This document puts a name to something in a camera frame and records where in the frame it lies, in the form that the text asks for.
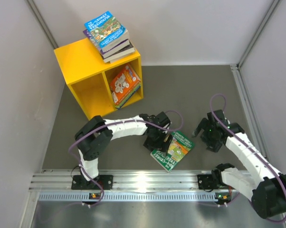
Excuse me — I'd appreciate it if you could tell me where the dark brown paperback book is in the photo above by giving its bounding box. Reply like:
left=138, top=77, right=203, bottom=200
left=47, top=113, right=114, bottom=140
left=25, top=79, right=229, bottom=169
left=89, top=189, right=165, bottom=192
left=101, top=42, right=135, bottom=63

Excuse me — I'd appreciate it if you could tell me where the light blue 26-storey treehouse book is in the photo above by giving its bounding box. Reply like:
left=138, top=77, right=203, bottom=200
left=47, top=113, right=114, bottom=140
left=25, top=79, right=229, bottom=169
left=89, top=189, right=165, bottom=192
left=84, top=11, right=130, bottom=47

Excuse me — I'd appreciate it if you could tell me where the orange cartoon paperback book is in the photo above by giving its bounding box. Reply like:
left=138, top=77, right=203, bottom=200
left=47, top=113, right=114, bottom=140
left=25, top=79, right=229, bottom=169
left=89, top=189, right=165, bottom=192
left=109, top=64, right=141, bottom=105

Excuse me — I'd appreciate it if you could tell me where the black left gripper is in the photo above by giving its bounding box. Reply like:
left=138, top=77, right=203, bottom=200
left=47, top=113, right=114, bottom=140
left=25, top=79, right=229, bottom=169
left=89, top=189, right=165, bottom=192
left=143, top=128, right=172, bottom=156

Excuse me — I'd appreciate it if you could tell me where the dark green treehouse book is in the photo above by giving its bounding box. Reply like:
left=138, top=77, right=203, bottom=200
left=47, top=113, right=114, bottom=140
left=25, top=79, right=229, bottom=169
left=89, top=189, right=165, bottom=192
left=150, top=131, right=195, bottom=172

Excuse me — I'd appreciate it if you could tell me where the blue 91-storey treehouse book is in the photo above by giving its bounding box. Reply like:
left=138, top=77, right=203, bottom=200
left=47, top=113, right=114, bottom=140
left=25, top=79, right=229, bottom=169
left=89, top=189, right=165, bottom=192
left=114, top=87, right=142, bottom=109

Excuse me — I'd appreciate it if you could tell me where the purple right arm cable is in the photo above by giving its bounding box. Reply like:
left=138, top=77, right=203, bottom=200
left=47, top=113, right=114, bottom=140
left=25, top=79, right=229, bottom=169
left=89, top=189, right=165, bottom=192
left=197, top=94, right=286, bottom=223

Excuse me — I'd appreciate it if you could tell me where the aluminium right side rail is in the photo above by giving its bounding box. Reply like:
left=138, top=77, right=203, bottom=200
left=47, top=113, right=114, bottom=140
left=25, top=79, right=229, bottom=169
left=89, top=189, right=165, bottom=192
left=230, top=64, right=271, bottom=162

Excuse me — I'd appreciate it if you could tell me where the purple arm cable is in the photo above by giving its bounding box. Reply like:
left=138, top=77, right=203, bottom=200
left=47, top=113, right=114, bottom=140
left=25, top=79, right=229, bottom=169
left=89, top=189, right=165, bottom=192
left=68, top=110, right=184, bottom=207
left=197, top=94, right=286, bottom=223

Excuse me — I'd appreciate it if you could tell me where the lime green cartoon book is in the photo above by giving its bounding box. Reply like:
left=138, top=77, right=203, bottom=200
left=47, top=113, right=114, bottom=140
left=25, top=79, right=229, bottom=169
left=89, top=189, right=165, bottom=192
left=115, top=83, right=141, bottom=109

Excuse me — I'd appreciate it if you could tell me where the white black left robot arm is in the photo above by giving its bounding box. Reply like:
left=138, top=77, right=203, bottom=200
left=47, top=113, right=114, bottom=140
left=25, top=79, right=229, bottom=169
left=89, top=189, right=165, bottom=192
left=75, top=112, right=172, bottom=189

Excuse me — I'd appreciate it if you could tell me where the purple 52-storey treehouse book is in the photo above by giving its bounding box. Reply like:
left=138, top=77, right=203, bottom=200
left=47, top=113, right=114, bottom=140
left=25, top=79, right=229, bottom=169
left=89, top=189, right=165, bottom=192
left=83, top=29, right=131, bottom=59

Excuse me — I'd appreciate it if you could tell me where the aluminium mounting rail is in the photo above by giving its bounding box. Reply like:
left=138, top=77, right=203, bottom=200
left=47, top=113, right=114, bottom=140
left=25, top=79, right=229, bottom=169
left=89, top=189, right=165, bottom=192
left=29, top=170, right=238, bottom=202

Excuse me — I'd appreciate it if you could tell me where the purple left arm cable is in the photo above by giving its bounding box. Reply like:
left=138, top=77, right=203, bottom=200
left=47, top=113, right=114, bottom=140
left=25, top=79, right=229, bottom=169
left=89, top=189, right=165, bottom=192
left=68, top=110, right=184, bottom=207

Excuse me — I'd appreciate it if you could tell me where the yellow wooden cubby shelf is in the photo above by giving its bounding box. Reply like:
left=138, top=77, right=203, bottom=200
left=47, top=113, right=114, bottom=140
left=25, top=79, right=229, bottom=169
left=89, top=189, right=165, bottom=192
left=54, top=38, right=142, bottom=119

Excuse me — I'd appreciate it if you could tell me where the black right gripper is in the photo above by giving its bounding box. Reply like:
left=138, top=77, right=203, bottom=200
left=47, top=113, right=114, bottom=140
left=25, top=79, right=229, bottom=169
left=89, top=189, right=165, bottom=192
left=192, top=117, right=222, bottom=152

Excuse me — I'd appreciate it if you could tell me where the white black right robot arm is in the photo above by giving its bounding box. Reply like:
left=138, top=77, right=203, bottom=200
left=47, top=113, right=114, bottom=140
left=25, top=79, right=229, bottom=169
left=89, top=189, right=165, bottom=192
left=193, top=110, right=286, bottom=219

